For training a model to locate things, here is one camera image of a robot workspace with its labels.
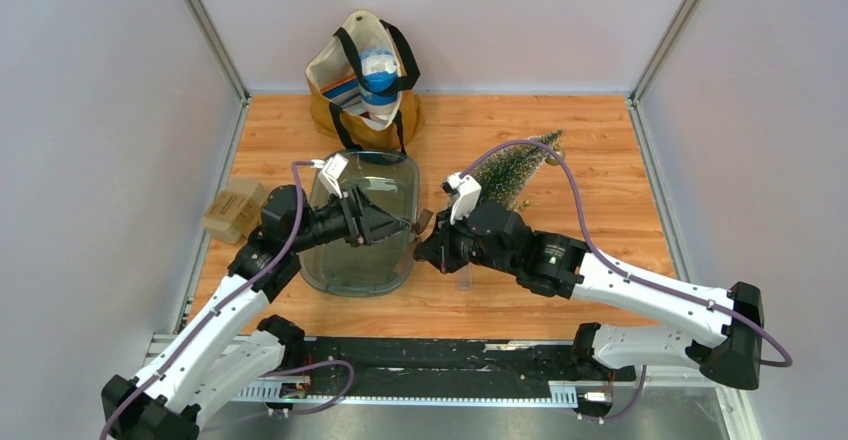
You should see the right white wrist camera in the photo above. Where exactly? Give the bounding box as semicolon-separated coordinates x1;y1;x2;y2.
443;172;482;225

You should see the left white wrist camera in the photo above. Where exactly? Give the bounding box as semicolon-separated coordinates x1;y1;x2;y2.
311;153;349;199

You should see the cardboard wrapped felt pads pack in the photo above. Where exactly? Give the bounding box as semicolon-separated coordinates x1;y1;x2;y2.
201;177;268;244

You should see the clear glass tray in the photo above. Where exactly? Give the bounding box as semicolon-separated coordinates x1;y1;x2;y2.
299;150;420;298

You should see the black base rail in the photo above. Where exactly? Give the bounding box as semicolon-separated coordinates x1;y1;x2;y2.
283;337;638;400

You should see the small frosted christmas tree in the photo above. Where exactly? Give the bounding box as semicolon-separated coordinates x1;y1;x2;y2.
470;144;557;209

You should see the yellow canvas tote bag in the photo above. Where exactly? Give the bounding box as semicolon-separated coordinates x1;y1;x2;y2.
305;10;425;152

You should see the aluminium frame rail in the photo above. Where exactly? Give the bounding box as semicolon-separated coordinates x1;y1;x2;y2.
135;334;747;406

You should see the blue white bottle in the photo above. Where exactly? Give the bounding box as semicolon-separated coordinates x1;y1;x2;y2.
359;45;399;120

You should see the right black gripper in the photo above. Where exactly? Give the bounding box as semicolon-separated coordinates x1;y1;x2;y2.
415;206;517;277

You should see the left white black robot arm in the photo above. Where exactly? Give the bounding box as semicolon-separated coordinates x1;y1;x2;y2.
100;185;412;439

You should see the clear plastic battery box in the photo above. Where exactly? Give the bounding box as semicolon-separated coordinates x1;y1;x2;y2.
455;264;473;291

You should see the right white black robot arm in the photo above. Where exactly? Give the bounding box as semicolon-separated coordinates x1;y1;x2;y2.
413;202;764;390

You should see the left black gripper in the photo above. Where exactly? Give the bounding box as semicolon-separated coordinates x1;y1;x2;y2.
289;184;410;254

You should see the brown ribbon bow ornament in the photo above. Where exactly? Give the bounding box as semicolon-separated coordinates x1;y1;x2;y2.
393;209;434;275

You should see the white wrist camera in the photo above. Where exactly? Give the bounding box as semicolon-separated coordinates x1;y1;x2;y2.
443;172;482;225
311;153;349;199

